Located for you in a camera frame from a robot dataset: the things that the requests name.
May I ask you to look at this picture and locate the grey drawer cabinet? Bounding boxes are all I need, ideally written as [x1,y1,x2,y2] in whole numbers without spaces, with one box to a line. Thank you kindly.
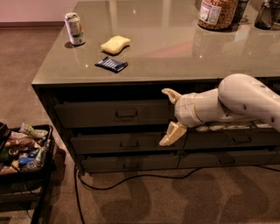
[32,0,280,172]

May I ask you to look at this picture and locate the dark glass pitcher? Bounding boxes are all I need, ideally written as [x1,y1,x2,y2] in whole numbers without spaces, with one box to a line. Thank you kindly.
[255,0,280,30]

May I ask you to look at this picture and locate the black snack cart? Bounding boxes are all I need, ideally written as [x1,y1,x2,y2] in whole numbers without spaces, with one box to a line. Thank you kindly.
[0,124,55,224]

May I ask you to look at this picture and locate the green snack bag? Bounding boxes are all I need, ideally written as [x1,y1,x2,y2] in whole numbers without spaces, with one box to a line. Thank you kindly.
[19,122,48,139]

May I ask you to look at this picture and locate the brown snack bag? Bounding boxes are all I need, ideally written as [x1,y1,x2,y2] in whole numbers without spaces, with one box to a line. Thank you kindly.
[5,136,36,147]

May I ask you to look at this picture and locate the black power cable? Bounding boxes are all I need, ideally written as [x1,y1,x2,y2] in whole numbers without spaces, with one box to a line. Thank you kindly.
[73,164,280,224]

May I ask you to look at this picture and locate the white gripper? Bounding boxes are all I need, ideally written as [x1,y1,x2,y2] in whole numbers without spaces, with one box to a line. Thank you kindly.
[159,88,203,146]

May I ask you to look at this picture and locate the grey drawer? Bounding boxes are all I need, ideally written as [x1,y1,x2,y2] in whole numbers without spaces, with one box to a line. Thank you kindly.
[71,132,185,154]
[178,148,280,169]
[54,100,174,128]
[81,154,179,173]
[185,129,280,150]

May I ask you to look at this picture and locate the white packets in drawer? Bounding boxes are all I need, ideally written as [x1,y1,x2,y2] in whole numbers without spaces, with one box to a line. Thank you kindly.
[195,121,270,132]

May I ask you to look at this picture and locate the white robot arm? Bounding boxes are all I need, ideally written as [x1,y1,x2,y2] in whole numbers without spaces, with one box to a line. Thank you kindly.
[159,73,280,146]

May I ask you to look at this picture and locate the blue snack packet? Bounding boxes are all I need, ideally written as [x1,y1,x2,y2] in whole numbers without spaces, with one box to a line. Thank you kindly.
[18,157,34,166]

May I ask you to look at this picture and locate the large clear nut jar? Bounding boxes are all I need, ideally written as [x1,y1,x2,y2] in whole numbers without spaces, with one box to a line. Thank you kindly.
[198,0,238,31]

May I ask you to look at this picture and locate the yellow sponge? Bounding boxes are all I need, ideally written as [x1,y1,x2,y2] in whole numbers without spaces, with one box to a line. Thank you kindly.
[101,36,131,55]

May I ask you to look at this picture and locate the blue snack bar wrapper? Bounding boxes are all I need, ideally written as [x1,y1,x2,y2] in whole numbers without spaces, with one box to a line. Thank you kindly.
[94,57,128,74]

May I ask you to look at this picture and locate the white green soda can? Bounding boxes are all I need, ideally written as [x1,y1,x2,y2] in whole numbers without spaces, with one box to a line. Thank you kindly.
[65,12,86,46]

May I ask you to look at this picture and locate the dark jar behind nut jar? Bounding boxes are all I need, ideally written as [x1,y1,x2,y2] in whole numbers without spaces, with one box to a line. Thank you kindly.
[233,0,249,23]

